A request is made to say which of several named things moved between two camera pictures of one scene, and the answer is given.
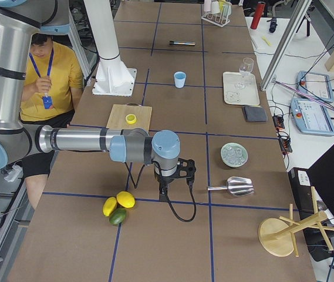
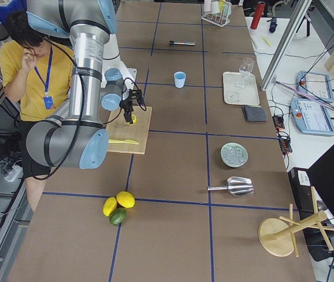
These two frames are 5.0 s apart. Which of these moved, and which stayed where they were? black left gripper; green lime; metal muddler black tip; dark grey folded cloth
Moved: black left gripper
Stayed: green lime; dark grey folded cloth; metal muddler black tip
